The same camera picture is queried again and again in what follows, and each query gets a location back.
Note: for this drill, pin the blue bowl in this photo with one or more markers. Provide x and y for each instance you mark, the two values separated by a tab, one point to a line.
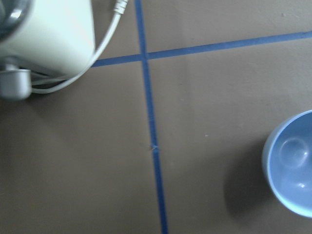
287	163

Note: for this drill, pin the grey round foot of appliance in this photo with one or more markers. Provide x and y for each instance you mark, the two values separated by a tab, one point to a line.
15	82

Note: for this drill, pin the cream white appliance box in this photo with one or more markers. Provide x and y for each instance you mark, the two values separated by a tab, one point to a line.
52	37

